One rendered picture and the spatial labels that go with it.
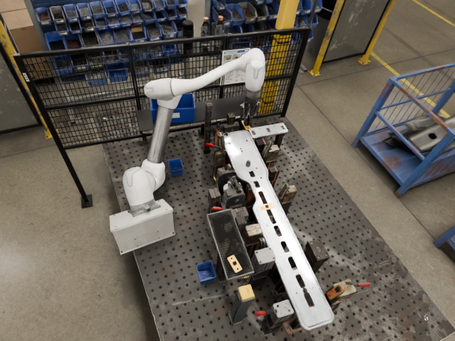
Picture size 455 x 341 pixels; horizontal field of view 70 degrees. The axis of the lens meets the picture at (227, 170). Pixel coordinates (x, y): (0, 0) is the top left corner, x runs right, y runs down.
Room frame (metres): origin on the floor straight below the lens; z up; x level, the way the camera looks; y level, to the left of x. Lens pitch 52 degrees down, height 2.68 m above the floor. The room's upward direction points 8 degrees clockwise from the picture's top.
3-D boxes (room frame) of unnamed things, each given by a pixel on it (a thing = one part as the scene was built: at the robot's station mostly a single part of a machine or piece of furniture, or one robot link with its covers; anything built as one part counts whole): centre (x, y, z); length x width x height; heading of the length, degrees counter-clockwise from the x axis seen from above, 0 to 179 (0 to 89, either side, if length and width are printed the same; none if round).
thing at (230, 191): (1.09, -0.04, 0.94); 0.18 x 0.13 x 0.49; 24
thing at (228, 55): (2.06, 0.05, 1.30); 0.23 x 0.02 x 0.31; 114
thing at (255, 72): (1.53, -0.08, 1.63); 0.13 x 0.11 x 0.16; 1
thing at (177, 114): (1.75, 0.45, 1.10); 0.30 x 0.17 x 0.13; 105
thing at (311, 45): (4.69, -1.17, 0.36); 0.50 x 0.50 x 0.73
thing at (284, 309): (0.48, -0.36, 0.88); 0.11 x 0.10 x 0.36; 114
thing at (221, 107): (1.83, 0.28, 1.02); 0.90 x 0.22 x 0.03; 114
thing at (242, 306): (0.50, -0.16, 0.92); 0.08 x 0.08 x 0.44; 24
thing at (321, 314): (1.07, -0.29, 1.00); 1.38 x 0.22 x 0.02; 24
